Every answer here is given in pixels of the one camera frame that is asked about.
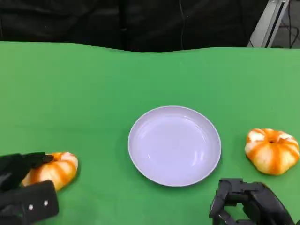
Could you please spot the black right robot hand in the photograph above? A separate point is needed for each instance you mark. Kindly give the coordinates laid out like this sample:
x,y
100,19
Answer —
x,y
253,204

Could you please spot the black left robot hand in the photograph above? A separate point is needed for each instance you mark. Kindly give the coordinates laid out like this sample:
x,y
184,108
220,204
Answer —
x,y
14,168

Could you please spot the lilac plate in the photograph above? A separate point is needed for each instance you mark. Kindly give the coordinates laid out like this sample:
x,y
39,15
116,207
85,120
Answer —
x,y
174,145

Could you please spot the green table cloth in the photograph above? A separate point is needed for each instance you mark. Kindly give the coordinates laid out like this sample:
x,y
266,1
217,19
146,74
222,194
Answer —
x,y
93,93

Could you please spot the black cloth backdrop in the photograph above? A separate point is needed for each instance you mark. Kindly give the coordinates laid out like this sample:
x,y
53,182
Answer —
x,y
93,21

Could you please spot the aluminium frame post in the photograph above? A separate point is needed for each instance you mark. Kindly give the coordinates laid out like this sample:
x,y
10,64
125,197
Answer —
x,y
267,25

